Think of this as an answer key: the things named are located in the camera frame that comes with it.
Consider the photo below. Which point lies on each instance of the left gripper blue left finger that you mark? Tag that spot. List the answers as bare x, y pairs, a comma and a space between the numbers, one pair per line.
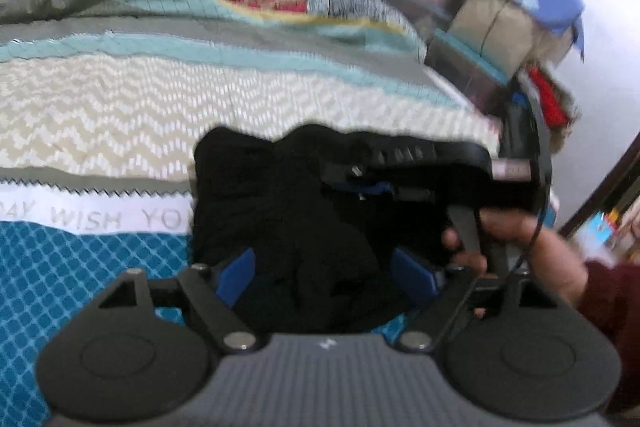
233, 276

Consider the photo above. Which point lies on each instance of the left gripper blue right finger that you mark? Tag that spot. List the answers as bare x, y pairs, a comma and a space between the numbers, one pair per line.
416, 281

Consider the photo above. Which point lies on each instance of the black pants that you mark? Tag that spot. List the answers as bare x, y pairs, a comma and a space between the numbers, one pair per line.
264, 195

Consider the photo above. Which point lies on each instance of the dark red sleeve forearm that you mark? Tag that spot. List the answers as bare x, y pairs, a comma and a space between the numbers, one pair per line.
611, 302

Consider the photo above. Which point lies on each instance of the person's right hand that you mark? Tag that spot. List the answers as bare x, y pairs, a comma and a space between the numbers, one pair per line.
551, 259

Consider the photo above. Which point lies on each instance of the stacked storage boxes pile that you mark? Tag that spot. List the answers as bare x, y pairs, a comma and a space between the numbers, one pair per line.
481, 46

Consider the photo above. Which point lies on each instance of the striped patterned bedspread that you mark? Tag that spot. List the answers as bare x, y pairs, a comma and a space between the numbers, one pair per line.
103, 101

